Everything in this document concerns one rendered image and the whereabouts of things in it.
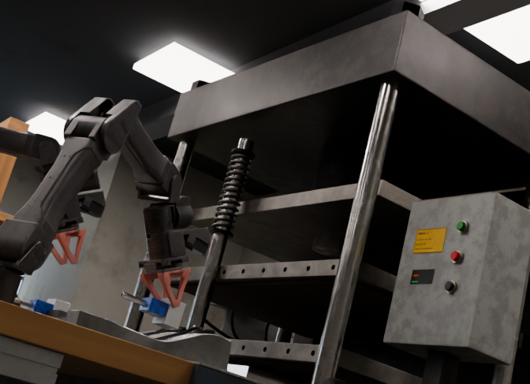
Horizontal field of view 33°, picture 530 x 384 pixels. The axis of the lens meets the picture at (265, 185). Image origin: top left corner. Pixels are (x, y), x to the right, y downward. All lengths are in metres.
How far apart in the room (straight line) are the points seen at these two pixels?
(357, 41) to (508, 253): 0.84
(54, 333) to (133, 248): 6.81
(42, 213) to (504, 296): 1.24
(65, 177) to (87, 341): 0.41
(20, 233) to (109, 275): 6.42
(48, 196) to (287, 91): 1.55
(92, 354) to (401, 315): 1.31
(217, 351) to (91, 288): 5.84
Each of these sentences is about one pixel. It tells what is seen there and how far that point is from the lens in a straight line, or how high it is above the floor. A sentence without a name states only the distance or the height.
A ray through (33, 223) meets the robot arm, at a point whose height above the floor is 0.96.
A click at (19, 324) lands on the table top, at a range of 1.19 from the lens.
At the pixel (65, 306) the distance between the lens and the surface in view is 2.04.
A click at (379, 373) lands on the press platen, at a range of 2.57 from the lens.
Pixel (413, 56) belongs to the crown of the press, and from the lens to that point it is 2.62.
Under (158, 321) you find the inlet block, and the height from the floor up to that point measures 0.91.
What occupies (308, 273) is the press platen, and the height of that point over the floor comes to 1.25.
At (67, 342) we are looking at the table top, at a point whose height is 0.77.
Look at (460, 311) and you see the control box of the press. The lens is 2.26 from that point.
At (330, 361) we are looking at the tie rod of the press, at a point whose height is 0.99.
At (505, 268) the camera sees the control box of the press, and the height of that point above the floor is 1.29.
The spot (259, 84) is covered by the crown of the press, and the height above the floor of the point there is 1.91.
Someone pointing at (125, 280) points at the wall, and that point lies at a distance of 7.96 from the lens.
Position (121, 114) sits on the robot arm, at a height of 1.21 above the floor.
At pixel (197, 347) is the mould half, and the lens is 2.01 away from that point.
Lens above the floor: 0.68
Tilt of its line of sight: 17 degrees up
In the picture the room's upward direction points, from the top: 15 degrees clockwise
